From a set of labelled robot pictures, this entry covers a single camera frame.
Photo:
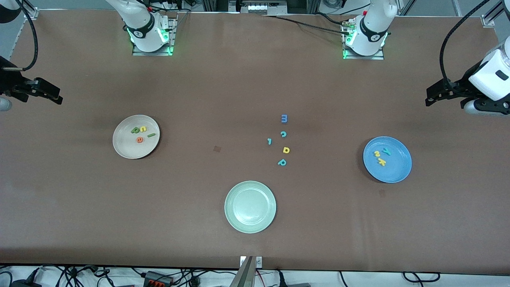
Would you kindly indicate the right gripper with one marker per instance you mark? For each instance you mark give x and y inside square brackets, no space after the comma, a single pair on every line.
[8,83]

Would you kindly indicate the beige round plate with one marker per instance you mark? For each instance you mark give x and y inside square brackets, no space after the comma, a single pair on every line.
[127,149]

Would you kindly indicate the blue round plate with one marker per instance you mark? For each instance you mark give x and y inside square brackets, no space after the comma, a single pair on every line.
[398,167]

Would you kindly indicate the grey electronics box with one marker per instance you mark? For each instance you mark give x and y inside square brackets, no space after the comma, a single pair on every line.
[259,8]

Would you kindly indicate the aluminium frame profile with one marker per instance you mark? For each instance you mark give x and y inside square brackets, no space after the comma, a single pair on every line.
[492,18]
[34,14]

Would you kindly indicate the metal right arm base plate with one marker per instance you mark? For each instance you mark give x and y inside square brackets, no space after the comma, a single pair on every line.
[139,53]

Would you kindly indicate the black power adapter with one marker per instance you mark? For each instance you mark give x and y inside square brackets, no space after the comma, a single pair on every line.
[24,284]

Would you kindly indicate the yellow letter k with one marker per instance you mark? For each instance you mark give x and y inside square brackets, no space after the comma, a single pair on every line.
[381,162]

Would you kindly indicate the pale green round plate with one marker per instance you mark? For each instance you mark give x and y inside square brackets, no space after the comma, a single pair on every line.
[250,207]

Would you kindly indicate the grey camera mounting pole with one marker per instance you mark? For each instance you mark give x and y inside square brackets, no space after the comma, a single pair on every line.
[245,275]

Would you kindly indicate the white pole bracket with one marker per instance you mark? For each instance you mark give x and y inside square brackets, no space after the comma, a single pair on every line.
[259,262]

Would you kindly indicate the teal letter p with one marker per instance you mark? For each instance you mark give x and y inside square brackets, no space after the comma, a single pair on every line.
[282,162]

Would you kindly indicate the black power strip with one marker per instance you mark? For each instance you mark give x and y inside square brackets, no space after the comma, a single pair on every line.
[153,276]

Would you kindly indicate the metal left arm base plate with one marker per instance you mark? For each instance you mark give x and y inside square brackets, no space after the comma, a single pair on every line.
[378,57]

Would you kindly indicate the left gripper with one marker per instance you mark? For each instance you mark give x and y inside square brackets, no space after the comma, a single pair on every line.
[459,87]

